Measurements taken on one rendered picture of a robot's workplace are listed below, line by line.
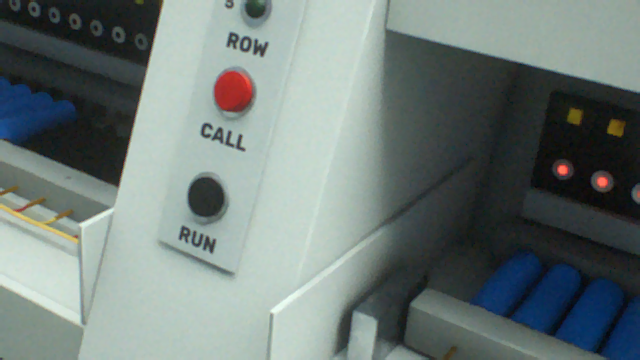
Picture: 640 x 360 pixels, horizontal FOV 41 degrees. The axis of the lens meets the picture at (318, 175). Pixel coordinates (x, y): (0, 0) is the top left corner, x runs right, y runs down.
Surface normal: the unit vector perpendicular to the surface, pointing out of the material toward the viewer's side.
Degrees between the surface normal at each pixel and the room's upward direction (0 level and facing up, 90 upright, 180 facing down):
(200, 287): 90
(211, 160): 90
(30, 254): 19
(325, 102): 90
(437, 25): 109
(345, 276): 90
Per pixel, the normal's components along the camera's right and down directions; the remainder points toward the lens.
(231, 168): -0.47, 0.00
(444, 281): 0.09, -0.90
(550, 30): -0.53, 0.31
